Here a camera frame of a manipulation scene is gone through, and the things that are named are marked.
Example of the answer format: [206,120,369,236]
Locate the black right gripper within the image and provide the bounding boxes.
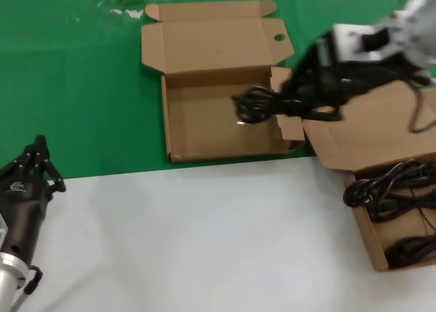
[285,38,422,122]

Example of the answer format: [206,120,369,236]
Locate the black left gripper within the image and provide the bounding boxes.
[0,135,67,261]

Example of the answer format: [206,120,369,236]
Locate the black power cable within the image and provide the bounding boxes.
[343,158,436,224]
[384,235,436,270]
[230,84,307,125]

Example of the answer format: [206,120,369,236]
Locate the open brown cardboard box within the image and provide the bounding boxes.
[301,78,436,272]

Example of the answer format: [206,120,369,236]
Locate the cardboard box with holed flaps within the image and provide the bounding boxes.
[140,0,306,164]

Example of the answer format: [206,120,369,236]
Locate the green table cloth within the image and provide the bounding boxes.
[0,0,436,182]

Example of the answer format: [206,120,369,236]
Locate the clear plastic bag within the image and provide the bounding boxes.
[97,0,146,20]

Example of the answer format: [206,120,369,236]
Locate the silver left camera bracket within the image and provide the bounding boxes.
[0,213,8,249]

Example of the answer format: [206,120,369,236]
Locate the silver camera bracket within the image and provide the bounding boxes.
[332,22,408,63]
[0,213,8,249]

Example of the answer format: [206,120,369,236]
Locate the silver right camera bracket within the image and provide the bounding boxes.
[332,22,408,63]

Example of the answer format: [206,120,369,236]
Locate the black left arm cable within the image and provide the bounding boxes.
[13,264,44,312]

